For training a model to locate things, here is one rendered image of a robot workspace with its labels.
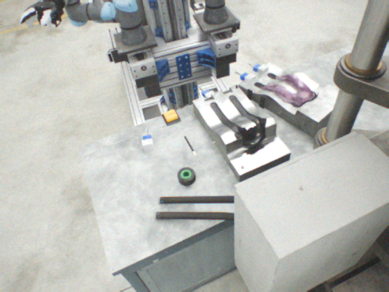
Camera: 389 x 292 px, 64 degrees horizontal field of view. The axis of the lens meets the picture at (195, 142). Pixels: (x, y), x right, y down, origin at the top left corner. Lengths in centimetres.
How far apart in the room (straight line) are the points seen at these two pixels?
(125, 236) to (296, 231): 90
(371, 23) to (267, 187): 37
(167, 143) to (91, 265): 105
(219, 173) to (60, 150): 181
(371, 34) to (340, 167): 26
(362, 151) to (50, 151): 262
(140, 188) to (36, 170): 158
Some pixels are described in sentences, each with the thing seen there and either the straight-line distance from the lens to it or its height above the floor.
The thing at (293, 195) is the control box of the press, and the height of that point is 147.
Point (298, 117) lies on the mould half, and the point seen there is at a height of 87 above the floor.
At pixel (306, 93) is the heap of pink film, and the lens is 168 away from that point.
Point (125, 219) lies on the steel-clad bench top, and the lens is 139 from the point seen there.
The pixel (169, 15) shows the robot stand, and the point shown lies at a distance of 200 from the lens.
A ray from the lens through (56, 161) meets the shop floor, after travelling 288.
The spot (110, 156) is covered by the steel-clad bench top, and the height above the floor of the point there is 80.
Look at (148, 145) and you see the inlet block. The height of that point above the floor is 85.
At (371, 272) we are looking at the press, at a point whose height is 79.
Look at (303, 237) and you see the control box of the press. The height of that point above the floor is 147.
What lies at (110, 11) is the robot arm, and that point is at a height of 135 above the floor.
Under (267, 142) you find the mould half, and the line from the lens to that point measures 147.
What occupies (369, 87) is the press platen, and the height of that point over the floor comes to 153.
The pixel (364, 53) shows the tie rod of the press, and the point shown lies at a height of 158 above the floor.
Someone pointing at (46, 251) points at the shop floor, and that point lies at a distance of 246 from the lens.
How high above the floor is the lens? 198
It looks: 49 degrees down
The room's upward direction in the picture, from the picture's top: 8 degrees counter-clockwise
